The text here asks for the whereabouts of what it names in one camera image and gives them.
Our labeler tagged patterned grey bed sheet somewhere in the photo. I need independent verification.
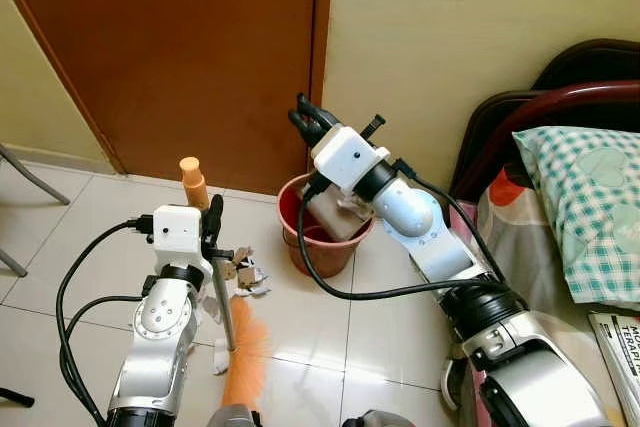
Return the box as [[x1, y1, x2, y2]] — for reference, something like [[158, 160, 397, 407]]
[[470, 169, 640, 427]]

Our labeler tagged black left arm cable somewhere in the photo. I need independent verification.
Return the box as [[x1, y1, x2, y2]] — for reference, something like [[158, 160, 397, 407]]
[[60, 294, 146, 426], [54, 215, 153, 348]]

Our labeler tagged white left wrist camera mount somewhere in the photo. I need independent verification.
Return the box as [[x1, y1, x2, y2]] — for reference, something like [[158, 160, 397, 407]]
[[150, 205, 214, 270]]

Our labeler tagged orange bristle broom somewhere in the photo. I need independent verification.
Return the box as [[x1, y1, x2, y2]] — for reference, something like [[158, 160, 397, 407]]
[[179, 156, 274, 410]]

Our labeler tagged white and pink book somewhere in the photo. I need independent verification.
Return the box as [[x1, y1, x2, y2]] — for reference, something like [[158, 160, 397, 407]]
[[587, 311, 640, 427]]

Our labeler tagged green checked pillow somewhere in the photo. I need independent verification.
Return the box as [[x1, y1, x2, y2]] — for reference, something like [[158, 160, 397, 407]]
[[511, 125, 640, 306]]

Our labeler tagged black furniture foot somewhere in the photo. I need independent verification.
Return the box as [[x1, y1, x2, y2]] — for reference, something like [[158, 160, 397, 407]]
[[0, 387, 36, 409]]

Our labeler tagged red plastic bucket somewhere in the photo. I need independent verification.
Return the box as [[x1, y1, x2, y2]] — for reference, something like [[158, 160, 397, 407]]
[[277, 173, 377, 279]]

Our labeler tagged brown wooden door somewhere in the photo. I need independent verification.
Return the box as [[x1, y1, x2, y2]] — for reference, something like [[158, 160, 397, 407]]
[[0, 0, 337, 196]]

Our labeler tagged grey robot right leg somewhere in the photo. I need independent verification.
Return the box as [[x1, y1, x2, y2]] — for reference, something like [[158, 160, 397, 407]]
[[340, 409, 403, 427]]

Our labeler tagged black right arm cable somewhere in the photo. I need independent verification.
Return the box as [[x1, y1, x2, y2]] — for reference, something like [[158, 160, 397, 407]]
[[296, 172, 501, 301], [392, 157, 506, 288]]

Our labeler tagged brown cardboard box piece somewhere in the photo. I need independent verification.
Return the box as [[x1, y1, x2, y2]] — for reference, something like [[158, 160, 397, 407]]
[[303, 183, 369, 244]]

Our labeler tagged white paper scrap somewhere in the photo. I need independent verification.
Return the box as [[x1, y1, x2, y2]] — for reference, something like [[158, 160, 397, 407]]
[[248, 257, 272, 297]]

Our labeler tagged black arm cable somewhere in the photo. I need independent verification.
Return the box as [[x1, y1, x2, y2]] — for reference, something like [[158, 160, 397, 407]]
[[54, 215, 153, 348], [392, 157, 506, 288], [60, 294, 146, 426], [296, 172, 501, 301]]

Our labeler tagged dark wooden bed headboard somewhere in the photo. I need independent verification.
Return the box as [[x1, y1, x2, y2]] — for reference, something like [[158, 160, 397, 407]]
[[448, 39, 640, 203]]

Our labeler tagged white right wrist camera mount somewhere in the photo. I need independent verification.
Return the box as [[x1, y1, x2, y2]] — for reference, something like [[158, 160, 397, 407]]
[[311, 125, 393, 192]]

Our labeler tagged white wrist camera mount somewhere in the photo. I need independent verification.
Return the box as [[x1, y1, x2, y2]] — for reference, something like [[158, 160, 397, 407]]
[[150, 205, 214, 270], [311, 125, 393, 192]]

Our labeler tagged grey metal chair leg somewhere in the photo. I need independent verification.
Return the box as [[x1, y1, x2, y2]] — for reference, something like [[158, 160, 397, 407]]
[[0, 247, 29, 279], [0, 144, 72, 206]]

